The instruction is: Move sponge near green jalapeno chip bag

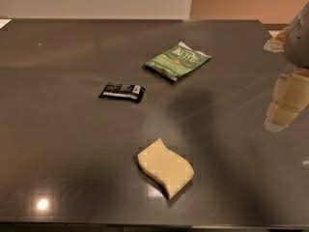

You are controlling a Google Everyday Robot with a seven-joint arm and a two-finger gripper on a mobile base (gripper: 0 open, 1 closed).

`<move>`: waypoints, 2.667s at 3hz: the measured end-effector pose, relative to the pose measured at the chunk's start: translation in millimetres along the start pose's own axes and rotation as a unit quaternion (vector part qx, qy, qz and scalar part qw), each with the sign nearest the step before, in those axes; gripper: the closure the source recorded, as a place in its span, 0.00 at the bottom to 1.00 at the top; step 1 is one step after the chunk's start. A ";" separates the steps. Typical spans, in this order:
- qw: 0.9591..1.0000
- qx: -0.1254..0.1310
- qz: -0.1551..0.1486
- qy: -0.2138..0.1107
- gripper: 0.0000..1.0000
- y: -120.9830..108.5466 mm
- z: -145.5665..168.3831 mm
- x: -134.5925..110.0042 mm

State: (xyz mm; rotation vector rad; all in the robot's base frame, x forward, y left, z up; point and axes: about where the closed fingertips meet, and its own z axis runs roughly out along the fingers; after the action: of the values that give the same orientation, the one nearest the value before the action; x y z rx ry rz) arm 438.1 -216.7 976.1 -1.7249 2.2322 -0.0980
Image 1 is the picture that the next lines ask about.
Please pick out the green jalapeno chip bag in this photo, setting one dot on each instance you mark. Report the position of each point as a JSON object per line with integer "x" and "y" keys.
{"x": 177, "y": 62}

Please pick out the black snack bar wrapper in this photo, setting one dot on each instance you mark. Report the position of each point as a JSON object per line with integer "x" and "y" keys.
{"x": 128, "y": 92}

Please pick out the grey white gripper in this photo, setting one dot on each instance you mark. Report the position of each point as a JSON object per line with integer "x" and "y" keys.
{"x": 298, "y": 45}

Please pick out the yellow wavy sponge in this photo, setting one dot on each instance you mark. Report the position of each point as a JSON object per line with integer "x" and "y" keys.
{"x": 166, "y": 167}

